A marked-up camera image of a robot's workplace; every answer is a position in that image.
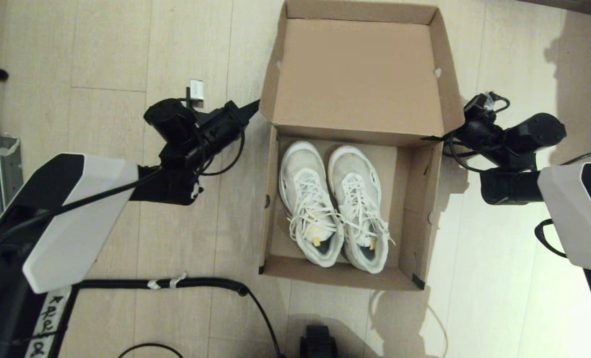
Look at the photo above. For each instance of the white lace-up sneaker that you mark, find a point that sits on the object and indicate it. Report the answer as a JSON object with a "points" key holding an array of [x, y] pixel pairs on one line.
{"points": [[300, 164], [352, 166]]}

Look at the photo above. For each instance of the brown cardboard shoe box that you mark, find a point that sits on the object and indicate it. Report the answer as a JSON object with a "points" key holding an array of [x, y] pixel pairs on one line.
{"points": [[360, 74]]}

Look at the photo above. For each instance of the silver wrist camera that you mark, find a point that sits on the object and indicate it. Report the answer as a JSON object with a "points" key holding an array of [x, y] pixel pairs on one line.
{"points": [[482, 104], [196, 92]]}

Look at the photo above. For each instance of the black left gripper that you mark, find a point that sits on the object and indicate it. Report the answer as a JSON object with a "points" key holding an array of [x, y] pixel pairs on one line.
{"points": [[221, 129]]}

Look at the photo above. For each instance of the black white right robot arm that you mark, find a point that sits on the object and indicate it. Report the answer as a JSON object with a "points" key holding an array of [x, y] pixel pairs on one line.
{"points": [[579, 209]]}

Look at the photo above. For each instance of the dark wooden furniture edge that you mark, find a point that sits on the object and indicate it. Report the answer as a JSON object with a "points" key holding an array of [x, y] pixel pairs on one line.
{"points": [[574, 6]]}

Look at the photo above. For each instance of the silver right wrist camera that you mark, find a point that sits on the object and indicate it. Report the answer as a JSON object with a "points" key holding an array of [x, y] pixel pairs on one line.
{"points": [[482, 104]]}

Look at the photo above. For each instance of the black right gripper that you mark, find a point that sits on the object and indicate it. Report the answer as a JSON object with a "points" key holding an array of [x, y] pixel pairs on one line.
{"points": [[479, 136]]}

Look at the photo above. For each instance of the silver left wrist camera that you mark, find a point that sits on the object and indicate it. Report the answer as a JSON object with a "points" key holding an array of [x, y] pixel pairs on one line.
{"points": [[196, 92]]}

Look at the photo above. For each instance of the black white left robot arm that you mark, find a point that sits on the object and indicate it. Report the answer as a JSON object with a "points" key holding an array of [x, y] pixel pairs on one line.
{"points": [[71, 223]]}

